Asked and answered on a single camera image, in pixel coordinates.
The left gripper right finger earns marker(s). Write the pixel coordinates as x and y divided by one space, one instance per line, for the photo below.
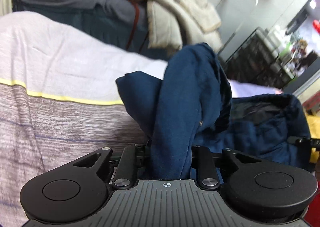
206 173

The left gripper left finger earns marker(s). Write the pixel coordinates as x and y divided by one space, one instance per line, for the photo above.
130 166

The navy blue jacket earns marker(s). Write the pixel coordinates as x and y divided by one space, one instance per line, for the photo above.
193 105

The yellow garment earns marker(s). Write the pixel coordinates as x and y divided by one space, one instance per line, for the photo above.
314 127

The cream white padded coat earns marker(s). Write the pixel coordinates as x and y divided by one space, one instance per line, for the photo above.
175 23

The black wire rack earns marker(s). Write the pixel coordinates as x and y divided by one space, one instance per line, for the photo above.
257 61

